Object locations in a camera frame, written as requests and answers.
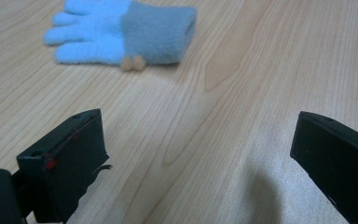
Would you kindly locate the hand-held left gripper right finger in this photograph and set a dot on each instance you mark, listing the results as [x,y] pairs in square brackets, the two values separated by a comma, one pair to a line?
[338,161]

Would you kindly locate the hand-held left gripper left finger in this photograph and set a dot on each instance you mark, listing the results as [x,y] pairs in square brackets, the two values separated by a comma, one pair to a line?
[65,165]

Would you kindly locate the blue glove with pompoms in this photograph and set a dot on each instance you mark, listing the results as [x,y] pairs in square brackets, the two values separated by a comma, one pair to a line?
[127,31]

